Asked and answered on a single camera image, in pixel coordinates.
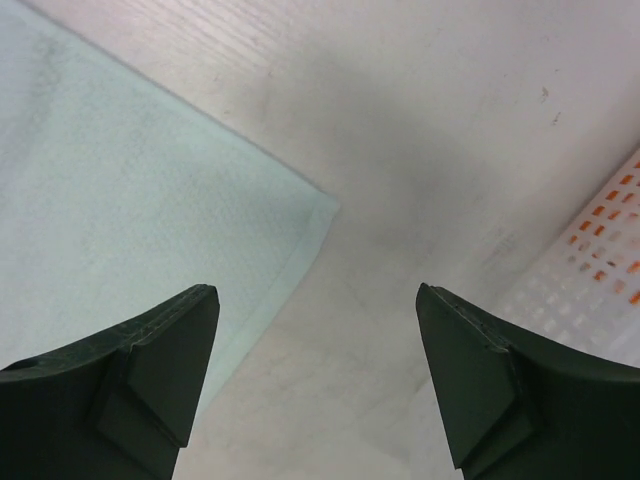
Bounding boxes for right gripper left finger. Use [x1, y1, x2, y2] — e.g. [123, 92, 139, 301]
[1, 284, 219, 479]

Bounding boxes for orange white rolled towel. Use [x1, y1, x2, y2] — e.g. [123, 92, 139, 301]
[566, 156, 639, 308]

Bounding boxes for light green towel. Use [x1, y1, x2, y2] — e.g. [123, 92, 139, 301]
[1, 1, 339, 408]

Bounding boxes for white plastic basket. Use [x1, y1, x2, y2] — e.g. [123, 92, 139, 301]
[495, 155, 640, 367]

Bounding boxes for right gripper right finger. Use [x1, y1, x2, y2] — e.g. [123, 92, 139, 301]
[416, 284, 639, 479]

